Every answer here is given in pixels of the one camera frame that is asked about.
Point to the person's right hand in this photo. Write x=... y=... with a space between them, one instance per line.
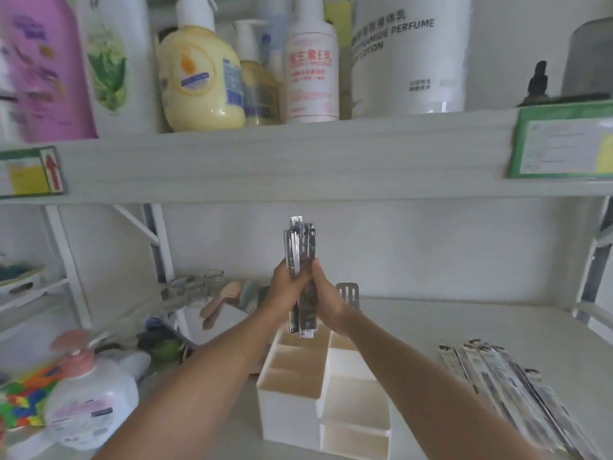
x=330 y=301

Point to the person's left hand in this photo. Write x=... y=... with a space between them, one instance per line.
x=282 y=294

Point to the person's left fingers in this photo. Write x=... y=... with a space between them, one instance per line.
x=293 y=281

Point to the person's right fingers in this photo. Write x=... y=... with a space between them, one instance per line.
x=317 y=277

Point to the bundle of clear tool packets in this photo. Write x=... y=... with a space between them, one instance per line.
x=301 y=244

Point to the person's left forearm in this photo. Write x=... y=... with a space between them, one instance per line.
x=201 y=383

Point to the person's right forearm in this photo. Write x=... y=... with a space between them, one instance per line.
x=431 y=402

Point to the metal slotted spatula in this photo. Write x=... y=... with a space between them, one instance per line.
x=348 y=292

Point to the wooden hairbrush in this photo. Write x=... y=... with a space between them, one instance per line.
x=218 y=304

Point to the clear plastic packets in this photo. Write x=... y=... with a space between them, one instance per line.
x=191 y=285

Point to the white divided organiser box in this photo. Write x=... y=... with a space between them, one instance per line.
x=335 y=402

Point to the white shelf board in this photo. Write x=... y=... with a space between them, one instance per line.
x=297 y=153

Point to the green and purple toy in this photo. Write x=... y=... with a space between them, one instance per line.
x=160 y=342

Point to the small yellow pump bottle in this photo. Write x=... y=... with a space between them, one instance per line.
x=256 y=86

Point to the white bottle with pink label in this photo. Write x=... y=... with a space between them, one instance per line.
x=311 y=66

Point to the large yellow pump bottle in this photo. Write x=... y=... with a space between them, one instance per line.
x=199 y=76

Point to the white side rack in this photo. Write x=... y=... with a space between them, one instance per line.
x=62 y=282

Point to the white bottle with pink pump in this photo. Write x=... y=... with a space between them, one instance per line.
x=91 y=397

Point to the pile of long flat packets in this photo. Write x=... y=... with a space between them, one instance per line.
x=517 y=397

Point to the large white lotion bottle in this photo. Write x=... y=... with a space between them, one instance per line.
x=412 y=52

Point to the yellow-green bottle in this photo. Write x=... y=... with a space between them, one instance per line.
x=337 y=19

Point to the blue item in white tray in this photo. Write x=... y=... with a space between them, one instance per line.
x=17 y=277

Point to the green-framed shelf label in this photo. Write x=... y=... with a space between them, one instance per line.
x=560 y=141

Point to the white bottle with leaf print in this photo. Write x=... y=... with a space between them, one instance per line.
x=115 y=62

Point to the shelf label with red arrow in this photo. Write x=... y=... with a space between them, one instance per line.
x=31 y=172

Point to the colourful plastic toy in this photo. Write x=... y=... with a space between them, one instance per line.
x=24 y=400

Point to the black dropper bottle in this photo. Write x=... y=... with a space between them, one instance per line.
x=539 y=83

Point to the pink and purple bottle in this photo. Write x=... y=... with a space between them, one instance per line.
x=45 y=66

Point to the grey round container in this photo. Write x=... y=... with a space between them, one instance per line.
x=589 y=57

